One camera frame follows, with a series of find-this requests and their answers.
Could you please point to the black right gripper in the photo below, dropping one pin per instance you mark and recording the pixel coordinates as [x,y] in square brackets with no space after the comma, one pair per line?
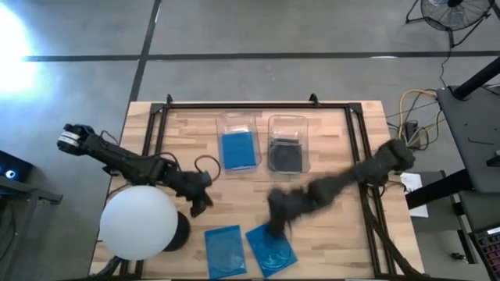
[287,203]

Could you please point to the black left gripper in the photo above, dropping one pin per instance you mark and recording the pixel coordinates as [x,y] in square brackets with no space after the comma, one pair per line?
[191,183]

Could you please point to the blue jewel case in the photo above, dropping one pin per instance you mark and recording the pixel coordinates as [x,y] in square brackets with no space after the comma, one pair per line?
[273,255]
[224,251]
[238,150]

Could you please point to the clear plastic bin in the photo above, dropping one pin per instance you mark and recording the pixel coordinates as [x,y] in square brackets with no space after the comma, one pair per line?
[238,121]
[288,125]

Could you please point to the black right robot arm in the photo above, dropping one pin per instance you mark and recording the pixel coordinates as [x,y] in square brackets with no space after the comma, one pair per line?
[351,175]

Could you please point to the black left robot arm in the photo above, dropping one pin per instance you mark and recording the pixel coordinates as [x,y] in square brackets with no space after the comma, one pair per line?
[117,160]

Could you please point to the black round lamp base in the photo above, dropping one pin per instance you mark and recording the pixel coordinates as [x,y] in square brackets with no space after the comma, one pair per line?
[181,234]

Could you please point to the white globe lamp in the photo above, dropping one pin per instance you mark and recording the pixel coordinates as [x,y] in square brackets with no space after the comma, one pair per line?
[138,222]

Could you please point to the white paper sheet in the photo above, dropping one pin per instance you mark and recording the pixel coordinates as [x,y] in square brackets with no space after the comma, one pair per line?
[414,185]

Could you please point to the grey metal stand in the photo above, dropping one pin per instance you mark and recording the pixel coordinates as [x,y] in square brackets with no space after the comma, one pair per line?
[39,193]

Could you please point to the black support beam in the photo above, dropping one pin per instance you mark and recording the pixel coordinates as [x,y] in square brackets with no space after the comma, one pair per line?
[437,187]

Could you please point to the black power adapter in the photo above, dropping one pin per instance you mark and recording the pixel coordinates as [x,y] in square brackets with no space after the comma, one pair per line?
[411,130]

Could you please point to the small black floor object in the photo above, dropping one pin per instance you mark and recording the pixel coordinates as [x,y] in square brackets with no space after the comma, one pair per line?
[457,256]

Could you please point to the black device with blue light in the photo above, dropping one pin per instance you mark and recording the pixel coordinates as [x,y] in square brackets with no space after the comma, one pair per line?
[15,166]

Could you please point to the laptop keyboard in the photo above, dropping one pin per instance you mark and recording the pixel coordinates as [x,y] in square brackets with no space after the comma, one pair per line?
[490,250]

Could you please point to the black side desk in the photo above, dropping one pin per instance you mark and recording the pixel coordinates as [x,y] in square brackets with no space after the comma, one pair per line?
[476,132]

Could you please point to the black slanted pole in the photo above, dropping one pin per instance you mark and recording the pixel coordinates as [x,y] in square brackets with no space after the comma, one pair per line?
[478,78]

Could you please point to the black floor fan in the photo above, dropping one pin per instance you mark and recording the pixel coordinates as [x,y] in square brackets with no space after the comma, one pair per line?
[455,15]

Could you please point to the black metal table frame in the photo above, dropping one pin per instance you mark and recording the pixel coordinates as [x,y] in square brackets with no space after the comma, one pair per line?
[254,105]

